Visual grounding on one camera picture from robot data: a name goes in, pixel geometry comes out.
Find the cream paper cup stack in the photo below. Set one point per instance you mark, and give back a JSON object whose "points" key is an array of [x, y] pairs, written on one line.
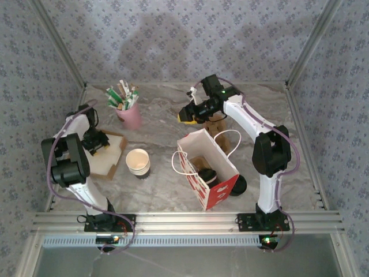
{"points": [[137, 161]]}

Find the aluminium table edge rail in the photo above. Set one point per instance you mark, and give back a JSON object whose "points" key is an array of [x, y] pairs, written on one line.
{"points": [[304, 138], [81, 98]]}

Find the green white sugar stick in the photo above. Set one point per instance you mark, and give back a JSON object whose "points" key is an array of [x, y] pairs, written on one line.
{"points": [[112, 93], [133, 97], [113, 103]]}

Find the red white paper gift bag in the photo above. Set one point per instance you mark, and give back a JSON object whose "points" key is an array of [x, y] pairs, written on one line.
{"points": [[219, 193]]}

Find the aluminium frame post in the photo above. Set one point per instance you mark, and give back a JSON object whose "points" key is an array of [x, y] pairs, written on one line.
{"points": [[311, 43], [61, 43]]}

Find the white napkin stack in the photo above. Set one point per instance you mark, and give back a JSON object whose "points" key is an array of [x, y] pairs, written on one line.
{"points": [[109, 161]]}

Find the controller board with LED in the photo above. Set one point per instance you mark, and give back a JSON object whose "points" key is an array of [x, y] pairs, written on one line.
{"points": [[108, 239], [269, 241]]}

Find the brown white sugar stick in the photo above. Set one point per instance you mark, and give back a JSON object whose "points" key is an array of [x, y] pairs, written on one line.
{"points": [[126, 86], [133, 87]]}

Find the pink cup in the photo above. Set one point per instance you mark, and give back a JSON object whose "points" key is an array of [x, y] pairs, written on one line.
{"points": [[129, 118]]}

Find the black plastic lid stack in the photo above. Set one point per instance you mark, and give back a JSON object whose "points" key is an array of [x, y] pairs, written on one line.
{"points": [[240, 186]]}

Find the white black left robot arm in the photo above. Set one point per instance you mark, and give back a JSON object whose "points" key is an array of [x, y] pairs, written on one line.
{"points": [[86, 193]]}

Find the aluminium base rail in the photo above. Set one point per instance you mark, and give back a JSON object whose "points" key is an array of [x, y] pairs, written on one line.
{"points": [[187, 222]]}

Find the black plastic cup lid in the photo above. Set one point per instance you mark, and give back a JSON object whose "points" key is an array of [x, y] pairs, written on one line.
{"points": [[207, 174]]}

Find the brown pulp cup carrier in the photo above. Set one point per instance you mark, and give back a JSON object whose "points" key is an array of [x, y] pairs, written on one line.
{"points": [[219, 135], [197, 161]]}

